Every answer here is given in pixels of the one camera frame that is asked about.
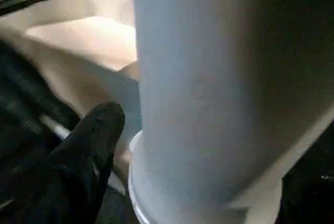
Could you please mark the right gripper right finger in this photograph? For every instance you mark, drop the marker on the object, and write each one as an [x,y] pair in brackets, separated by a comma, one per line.
[310,195]

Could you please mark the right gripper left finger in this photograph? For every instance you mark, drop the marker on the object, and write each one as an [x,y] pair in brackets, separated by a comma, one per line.
[78,169]

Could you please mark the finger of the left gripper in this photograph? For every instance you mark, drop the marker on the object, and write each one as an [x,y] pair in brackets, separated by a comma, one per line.
[18,3]

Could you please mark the white plastic table top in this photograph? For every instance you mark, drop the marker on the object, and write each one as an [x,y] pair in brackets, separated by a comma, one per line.
[78,38]

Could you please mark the white plastic table leg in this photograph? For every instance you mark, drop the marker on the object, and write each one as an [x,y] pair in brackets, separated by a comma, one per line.
[208,91]

